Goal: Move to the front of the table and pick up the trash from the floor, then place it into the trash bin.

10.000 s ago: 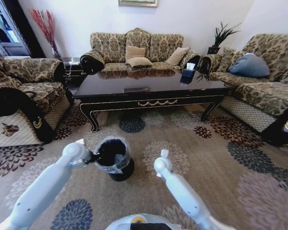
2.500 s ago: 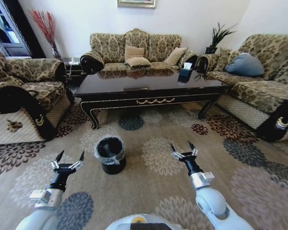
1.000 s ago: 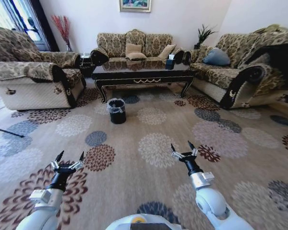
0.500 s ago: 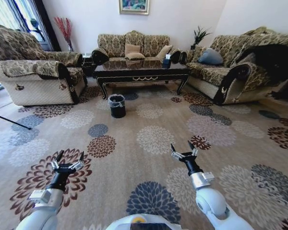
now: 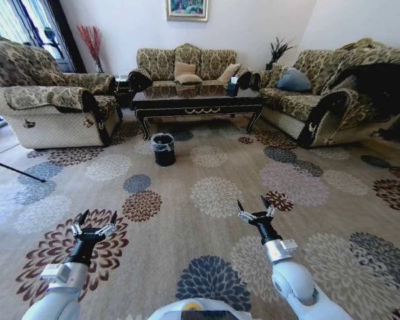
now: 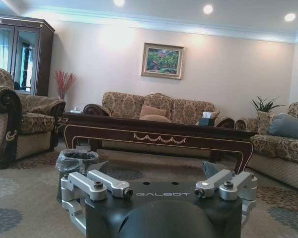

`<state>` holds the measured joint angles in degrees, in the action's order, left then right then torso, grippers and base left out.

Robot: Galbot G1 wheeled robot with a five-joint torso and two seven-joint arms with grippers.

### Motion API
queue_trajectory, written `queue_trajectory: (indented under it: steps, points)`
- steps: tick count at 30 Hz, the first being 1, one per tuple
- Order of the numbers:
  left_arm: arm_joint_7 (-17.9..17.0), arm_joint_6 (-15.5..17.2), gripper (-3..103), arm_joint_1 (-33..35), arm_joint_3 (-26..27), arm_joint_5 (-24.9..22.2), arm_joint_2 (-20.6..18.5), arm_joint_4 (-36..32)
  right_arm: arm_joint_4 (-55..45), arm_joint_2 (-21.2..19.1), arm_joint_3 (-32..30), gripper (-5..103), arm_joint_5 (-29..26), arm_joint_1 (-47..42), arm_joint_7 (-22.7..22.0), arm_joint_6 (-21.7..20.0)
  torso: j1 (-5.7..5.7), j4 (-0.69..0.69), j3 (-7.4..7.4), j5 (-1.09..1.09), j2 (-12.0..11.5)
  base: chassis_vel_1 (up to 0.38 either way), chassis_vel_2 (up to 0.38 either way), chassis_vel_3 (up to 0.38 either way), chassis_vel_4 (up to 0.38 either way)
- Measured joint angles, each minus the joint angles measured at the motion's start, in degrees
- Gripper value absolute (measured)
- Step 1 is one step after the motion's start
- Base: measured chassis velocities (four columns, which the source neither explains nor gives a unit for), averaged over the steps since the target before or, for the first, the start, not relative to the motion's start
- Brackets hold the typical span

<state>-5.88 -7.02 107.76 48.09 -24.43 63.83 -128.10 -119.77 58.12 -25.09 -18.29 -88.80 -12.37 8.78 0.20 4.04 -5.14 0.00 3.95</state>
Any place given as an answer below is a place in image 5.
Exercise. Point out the framed wall painting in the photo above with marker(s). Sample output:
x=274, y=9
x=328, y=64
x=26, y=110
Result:
x=187, y=9

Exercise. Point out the green potted plant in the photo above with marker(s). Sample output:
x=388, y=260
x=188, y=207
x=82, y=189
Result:
x=277, y=51

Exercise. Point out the black round trash bin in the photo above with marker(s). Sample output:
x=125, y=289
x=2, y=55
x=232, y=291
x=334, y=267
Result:
x=164, y=150

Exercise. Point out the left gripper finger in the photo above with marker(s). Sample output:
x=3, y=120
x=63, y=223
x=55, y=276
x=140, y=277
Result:
x=109, y=226
x=77, y=223

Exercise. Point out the dark side table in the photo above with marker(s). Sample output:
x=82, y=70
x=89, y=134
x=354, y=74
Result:
x=121, y=90

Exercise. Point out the thin black pole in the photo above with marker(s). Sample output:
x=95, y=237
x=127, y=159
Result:
x=16, y=170

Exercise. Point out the floral patterned carpet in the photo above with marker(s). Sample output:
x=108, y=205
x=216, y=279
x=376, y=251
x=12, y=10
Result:
x=200, y=216

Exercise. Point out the patterned sofa with dark throw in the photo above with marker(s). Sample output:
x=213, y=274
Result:
x=336, y=96

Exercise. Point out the tan square cushion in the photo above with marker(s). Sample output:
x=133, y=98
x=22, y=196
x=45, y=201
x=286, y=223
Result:
x=184, y=69

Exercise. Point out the red branches in vase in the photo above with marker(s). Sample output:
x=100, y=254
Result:
x=92, y=46

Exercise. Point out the tan flat cushion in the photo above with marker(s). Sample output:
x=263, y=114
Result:
x=187, y=79

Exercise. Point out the patterned three-seat sofa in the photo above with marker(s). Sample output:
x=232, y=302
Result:
x=186, y=66

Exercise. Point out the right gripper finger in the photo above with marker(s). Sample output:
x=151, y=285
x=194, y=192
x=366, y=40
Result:
x=268, y=207
x=244, y=213

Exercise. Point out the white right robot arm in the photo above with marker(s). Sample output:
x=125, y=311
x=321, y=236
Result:
x=293, y=276

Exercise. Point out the tan tilted cushion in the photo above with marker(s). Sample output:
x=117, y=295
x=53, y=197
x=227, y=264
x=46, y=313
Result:
x=229, y=72

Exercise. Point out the patterned sofa with white base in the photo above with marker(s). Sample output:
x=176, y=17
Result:
x=50, y=100

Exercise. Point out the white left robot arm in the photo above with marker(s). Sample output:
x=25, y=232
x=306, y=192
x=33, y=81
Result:
x=58, y=290

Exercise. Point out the white robot front shell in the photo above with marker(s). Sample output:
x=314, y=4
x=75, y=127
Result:
x=196, y=310

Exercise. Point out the blue grey cushion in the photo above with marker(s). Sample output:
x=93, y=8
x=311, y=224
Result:
x=293, y=80

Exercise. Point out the dark glossy coffee table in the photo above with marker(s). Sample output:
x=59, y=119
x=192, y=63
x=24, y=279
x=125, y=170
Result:
x=196, y=100

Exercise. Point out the dark tissue box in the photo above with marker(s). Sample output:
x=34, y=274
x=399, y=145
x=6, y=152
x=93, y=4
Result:
x=232, y=87

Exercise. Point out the black throw blanket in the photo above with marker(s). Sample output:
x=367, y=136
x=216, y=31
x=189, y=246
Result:
x=380, y=90

